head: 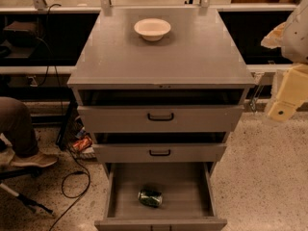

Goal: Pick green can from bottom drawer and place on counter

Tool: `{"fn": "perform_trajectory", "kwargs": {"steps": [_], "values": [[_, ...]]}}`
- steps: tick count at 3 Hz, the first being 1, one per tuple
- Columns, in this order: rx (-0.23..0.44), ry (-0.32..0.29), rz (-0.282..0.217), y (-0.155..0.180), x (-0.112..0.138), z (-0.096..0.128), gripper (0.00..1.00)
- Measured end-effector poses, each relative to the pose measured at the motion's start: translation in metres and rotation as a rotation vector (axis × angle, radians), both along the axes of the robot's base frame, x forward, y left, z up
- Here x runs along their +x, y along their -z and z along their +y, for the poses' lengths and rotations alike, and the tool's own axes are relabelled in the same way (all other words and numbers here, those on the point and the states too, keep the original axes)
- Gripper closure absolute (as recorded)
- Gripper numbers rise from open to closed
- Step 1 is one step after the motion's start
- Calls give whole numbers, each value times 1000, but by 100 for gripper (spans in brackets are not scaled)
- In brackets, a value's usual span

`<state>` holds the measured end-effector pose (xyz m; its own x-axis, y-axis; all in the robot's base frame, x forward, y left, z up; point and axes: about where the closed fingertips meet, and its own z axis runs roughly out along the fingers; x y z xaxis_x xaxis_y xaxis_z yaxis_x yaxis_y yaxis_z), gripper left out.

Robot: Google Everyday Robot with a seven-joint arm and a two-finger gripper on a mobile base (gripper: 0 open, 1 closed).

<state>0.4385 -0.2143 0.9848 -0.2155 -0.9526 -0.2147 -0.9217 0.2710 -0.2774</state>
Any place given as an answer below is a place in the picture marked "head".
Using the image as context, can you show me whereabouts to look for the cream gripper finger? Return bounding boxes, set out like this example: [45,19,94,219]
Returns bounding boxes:
[265,64,308,122]

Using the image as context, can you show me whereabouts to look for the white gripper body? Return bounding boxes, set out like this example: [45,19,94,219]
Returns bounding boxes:
[261,22,286,49]

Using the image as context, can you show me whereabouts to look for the green soda can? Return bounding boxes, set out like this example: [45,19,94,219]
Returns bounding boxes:
[138,189,163,208]

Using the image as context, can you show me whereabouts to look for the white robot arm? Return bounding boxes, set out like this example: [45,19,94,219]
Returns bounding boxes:
[261,0,308,122]

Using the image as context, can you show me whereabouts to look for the grey drawer cabinet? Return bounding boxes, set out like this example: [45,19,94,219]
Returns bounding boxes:
[66,6,256,178]

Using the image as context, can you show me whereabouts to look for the grey bottom drawer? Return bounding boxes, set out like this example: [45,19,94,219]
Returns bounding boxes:
[94,163,227,231]

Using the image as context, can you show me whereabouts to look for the grey drawer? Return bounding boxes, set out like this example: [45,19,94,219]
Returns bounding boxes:
[93,143,226,163]
[78,106,244,133]
[94,163,227,231]

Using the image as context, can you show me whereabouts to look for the grey top drawer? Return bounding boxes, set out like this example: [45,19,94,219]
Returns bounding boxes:
[78,106,244,133]

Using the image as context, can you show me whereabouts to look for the grey middle drawer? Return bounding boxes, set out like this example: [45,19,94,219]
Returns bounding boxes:
[93,143,226,163]

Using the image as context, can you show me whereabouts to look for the white paper bowl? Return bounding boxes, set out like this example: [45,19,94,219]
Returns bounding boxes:
[134,18,171,41]

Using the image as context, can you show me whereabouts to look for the orange snack bag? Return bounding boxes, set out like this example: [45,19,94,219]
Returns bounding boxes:
[72,136,92,152]

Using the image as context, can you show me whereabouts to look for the dark box on shelf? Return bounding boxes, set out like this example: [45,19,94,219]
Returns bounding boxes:
[3,21,38,47]

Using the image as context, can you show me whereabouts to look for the tan shoe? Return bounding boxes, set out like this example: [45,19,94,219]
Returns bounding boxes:
[10,153,58,167]

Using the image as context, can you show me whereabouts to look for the person leg brown trousers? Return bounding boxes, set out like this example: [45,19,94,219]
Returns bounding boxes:
[0,97,39,158]

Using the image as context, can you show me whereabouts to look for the black chair base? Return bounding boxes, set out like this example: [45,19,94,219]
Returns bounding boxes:
[0,167,53,215]

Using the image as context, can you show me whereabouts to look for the black top drawer handle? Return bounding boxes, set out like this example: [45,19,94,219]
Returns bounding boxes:
[147,113,174,122]

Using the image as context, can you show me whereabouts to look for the black drawer handle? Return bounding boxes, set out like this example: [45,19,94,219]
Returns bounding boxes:
[148,149,171,157]
[147,113,174,122]

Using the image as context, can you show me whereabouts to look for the black middle drawer handle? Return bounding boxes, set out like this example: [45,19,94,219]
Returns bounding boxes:
[148,149,171,157]

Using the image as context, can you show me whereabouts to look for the black floor cable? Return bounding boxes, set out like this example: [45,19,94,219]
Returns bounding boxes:
[35,3,92,231]

